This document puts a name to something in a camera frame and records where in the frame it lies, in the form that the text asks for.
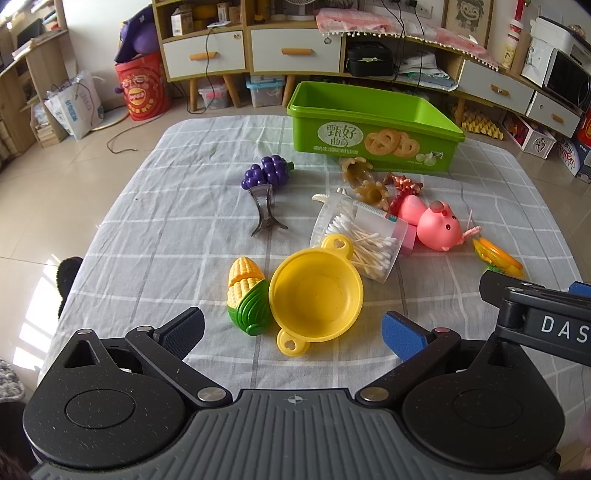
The toy corn cob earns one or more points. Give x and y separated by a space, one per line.
242 281

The pink pig toy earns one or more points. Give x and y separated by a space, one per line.
438 226

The dark fuzzy slipper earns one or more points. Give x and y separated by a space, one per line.
67 281

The small pink box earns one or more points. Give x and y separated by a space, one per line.
410 240

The long wooden cabinet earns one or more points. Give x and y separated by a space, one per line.
159 18

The pink fringed cloth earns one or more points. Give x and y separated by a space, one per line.
360 21

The white box of toys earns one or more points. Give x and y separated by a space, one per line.
531 138

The clear cotton swab jar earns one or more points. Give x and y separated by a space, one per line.
369 249

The amber hair claw clip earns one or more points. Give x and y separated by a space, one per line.
354 170
373 194

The black case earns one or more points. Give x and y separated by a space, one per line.
369 60

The white desk fan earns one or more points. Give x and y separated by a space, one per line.
298 11

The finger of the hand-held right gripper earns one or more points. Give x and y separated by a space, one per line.
581 288
512 281

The blue-lidded clear storage bin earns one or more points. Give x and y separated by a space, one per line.
265 92

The beige starfish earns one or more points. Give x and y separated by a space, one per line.
321 198

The framed cartoon picture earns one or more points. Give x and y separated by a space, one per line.
466 18

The purple plush toy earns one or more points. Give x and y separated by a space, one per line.
138 37

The white cabinet drawer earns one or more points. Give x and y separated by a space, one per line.
494 76
551 108
203 46
295 41

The grey hair claw clip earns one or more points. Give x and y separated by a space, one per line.
263 217

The yellow egg cartons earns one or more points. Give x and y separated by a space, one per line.
482 122

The red printed bucket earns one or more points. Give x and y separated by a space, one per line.
143 87

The yellow toy pot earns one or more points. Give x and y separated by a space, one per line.
300 318

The purple toy grapes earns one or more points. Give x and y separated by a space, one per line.
272 168

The black microwave oven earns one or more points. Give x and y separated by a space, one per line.
565 78

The pile of papers and cloths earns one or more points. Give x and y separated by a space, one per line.
425 71

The white shopping bag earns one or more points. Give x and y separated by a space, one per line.
76 110

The red gift box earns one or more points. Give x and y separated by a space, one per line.
584 129

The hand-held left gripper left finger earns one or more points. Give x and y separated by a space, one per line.
182 330

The yellow and orange toy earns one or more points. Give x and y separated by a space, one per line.
498 258

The green plastic box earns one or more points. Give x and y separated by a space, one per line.
337 152

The red and white tall tube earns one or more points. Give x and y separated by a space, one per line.
512 41

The wooden bookshelf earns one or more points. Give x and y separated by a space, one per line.
41 69

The blue and white carton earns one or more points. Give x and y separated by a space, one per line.
572 159

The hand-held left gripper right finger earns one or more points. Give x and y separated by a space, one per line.
401 334

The small white carton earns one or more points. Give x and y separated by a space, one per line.
181 23

